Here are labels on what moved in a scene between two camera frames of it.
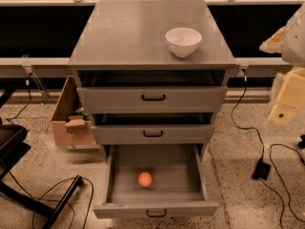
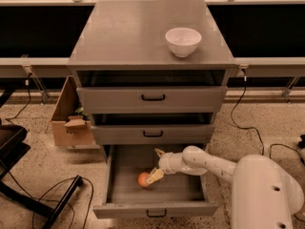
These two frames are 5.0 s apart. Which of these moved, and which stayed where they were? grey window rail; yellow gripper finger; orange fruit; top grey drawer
Moved: yellow gripper finger
Stayed: top grey drawer; orange fruit; grey window rail
